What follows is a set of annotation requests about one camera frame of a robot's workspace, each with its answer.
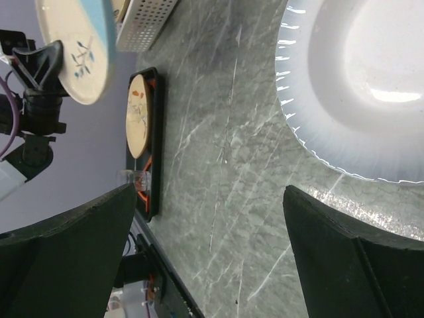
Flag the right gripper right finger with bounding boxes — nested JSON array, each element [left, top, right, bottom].
[[283, 185, 423, 317]]

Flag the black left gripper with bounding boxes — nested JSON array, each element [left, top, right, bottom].
[[1, 30, 68, 166]]

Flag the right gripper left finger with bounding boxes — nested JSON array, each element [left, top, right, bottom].
[[1, 185, 136, 317]]

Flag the large cream and blue plate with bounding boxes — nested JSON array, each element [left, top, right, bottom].
[[35, 0, 117, 105]]

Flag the tan wooden printed plate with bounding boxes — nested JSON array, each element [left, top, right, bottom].
[[111, 0, 131, 23]]

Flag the white fluted deep plate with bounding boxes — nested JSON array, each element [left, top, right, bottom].
[[275, 1, 423, 185]]

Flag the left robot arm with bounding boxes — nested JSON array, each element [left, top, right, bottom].
[[1, 30, 68, 199]]

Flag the white perforated plastic bin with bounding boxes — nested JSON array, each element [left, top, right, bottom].
[[116, 0, 179, 52]]

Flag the beige bird pattern plate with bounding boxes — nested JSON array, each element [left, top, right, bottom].
[[125, 74, 152, 159]]

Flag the black rectangular tray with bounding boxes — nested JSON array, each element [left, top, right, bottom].
[[126, 67, 166, 223]]

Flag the clear glass cup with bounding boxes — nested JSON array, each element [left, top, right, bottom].
[[117, 170, 152, 192]]

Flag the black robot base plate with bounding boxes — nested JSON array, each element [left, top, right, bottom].
[[111, 231, 205, 317]]

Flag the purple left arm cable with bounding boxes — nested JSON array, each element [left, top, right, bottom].
[[0, 71, 21, 158]]

